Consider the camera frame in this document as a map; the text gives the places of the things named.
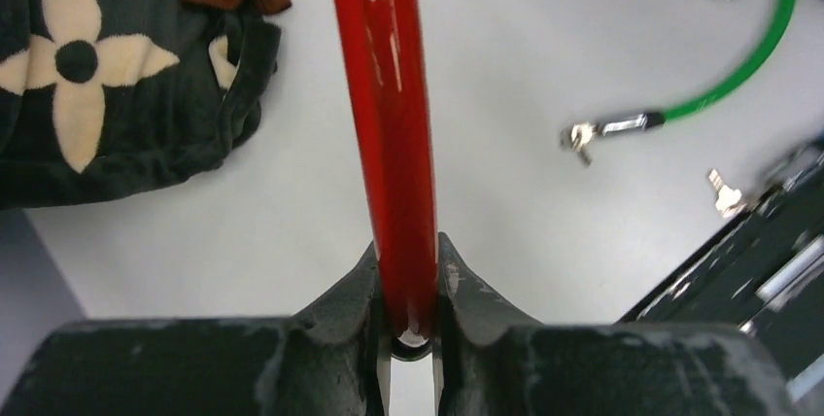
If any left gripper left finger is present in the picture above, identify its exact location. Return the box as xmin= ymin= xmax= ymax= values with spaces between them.
xmin=1 ymin=250 xmax=390 ymax=415

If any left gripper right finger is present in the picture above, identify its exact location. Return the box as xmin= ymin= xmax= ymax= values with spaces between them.
xmin=432 ymin=233 xmax=796 ymax=415

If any red cable lock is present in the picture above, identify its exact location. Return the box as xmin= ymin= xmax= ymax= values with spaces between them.
xmin=333 ymin=0 xmax=438 ymax=361

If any black floral plush blanket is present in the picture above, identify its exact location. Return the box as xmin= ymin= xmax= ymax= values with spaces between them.
xmin=1 ymin=0 xmax=282 ymax=209

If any green cable lock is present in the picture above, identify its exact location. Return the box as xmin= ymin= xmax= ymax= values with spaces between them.
xmin=560 ymin=0 xmax=797 ymax=166

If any blue cable lock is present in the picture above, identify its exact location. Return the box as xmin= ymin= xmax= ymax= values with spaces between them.
xmin=707 ymin=138 xmax=823 ymax=218

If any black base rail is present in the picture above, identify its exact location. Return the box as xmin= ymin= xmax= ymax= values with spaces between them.
xmin=622 ymin=161 xmax=823 ymax=415

